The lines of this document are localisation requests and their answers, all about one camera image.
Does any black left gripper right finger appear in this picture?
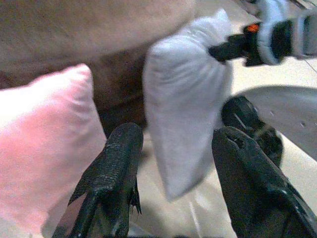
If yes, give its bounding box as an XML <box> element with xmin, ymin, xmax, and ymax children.
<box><xmin>211</xmin><ymin>125</ymin><xmax>317</xmax><ymax>238</ymax></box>

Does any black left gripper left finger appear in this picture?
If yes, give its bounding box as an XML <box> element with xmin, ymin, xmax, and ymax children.
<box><xmin>52</xmin><ymin>122</ymin><xmax>144</xmax><ymax>238</ymax></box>

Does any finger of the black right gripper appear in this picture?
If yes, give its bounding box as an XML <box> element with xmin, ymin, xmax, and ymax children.
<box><xmin>208</xmin><ymin>34</ymin><xmax>248</xmax><ymax>62</ymax></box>

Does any white pillow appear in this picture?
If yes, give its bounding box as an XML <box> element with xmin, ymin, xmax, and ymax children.
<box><xmin>142</xmin><ymin>8</ymin><xmax>235</xmax><ymax>202</ymax></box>

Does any pink pillow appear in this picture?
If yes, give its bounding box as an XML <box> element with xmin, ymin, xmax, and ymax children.
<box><xmin>0</xmin><ymin>63</ymin><xmax>107</xmax><ymax>238</ymax></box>

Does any brown sofa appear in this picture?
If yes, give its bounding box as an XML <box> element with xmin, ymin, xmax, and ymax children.
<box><xmin>0</xmin><ymin>0</ymin><xmax>251</xmax><ymax>134</ymax></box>

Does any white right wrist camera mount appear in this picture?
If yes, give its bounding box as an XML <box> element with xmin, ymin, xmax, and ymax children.
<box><xmin>256</xmin><ymin>0</ymin><xmax>284</xmax><ymax>65</ymax></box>

